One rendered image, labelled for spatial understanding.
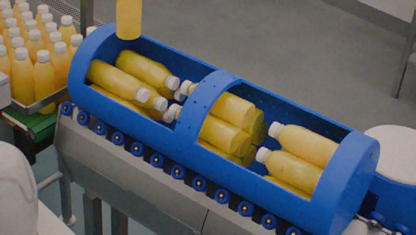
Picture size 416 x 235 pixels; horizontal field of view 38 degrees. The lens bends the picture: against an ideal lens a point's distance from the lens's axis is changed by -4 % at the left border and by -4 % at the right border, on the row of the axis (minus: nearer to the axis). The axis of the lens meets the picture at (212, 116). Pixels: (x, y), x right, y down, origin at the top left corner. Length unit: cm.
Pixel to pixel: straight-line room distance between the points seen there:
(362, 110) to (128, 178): 237
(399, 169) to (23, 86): 118
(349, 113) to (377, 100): 28
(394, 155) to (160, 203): 69
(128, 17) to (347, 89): 262
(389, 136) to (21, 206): 113
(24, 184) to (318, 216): 68
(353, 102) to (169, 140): 252
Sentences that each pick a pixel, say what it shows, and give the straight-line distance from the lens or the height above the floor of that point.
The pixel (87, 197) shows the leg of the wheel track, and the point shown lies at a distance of 218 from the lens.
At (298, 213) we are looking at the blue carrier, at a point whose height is 107.
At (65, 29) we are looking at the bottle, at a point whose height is 108.
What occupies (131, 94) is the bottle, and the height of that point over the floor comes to 112.
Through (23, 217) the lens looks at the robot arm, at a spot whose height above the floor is 120.
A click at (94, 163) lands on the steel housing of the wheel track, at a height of 85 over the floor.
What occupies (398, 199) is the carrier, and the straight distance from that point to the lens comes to 181.
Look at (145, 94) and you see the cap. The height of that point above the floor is 112.
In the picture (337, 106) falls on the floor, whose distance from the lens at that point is 398.
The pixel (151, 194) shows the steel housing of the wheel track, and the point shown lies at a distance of 184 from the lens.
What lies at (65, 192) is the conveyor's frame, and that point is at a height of 19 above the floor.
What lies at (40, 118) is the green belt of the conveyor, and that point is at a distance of 207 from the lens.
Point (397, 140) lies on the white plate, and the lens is 193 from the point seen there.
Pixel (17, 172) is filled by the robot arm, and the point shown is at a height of 130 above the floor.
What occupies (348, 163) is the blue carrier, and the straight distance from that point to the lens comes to 147.
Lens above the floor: 209
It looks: 35 degrees down
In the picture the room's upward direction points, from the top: 6 degrees clockwise
